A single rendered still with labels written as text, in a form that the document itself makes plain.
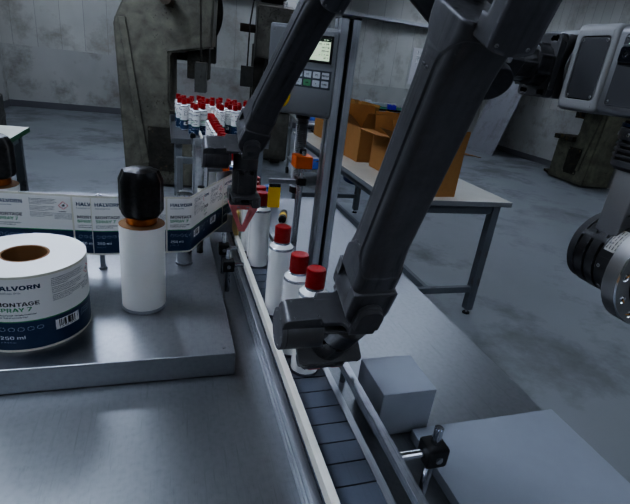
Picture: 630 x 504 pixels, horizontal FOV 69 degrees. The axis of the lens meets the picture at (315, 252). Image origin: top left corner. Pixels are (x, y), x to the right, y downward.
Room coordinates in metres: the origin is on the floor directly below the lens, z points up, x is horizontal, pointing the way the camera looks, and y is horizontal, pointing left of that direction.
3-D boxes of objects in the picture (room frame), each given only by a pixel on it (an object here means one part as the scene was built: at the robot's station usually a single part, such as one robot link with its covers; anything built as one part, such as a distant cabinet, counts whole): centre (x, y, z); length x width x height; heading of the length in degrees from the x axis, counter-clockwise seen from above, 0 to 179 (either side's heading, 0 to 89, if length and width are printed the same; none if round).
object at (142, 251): (0.85, 0.35, 1.03); 0.09 x 0.09 x 0.30
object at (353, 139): (3.50, -0.28, 0.97); 0.45 x 0.44 x 0.37; 112
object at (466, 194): (3.57, -0.38, 0.39); 2.20 x 0.80 x 0.78; 19
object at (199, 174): (1.39, 0.34, 1.01); 0.14 x 0.13 x 0.26; 19
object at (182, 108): (3.39, 0.83, 0.98); 0.57 x 0.46 x 0.21; 109
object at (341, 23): (1.11, -0.01, 1.16); 0.04 x 0.04 x 0.67; 19
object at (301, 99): (1.15, 0.07, 1.38); 0.17 x 0.10 x 0.19; 74
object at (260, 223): (1.13, 0.15, 0.98); 0.05 x 0.05 x 0.20
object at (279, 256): (0.89, 0.07, 0.98); 0.05 x 0.05 x 0.20
